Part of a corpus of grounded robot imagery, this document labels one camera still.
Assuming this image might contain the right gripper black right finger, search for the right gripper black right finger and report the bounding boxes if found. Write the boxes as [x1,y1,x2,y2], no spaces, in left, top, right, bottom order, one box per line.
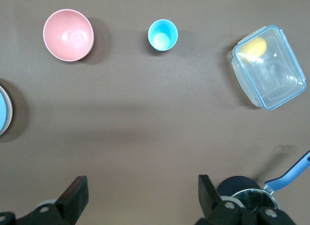
[195,174,296,225]

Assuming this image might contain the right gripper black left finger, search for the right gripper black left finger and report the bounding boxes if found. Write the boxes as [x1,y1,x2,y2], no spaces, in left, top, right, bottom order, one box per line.
[0,176,89,225]

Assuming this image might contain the pink plate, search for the pink plate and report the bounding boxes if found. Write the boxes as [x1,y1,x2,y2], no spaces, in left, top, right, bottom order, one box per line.
[0,85,14,136]

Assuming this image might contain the blue plate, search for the blue plate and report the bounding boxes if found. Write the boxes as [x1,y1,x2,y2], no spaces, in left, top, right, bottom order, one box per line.
[0,90,7,136]

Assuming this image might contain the glass saucepan lid blue knob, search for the glass saucepan lid blue knob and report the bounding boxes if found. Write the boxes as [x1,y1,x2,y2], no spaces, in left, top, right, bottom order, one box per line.
[231,188,279,211]

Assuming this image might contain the clear plastic container blue seal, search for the clear plastic container blue seal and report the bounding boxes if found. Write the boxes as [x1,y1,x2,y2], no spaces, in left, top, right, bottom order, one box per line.
[226,25,307,111]

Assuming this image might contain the yellow orange fruit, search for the yellow orange fruit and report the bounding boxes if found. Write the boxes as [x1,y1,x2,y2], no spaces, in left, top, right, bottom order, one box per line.
[242,36,268,62]

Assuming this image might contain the pink bowl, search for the pink bowl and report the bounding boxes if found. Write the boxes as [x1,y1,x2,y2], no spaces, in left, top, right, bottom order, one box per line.
[43,9,95,62]

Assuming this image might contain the light blue cup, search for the light blue cup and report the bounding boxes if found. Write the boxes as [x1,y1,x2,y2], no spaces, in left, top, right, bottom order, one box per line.
[148,19,179,52]

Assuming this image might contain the dark saucepan blue handle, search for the dark saucepan blue handle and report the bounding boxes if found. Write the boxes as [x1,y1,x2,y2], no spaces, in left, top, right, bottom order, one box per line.
[217,149,310,211]

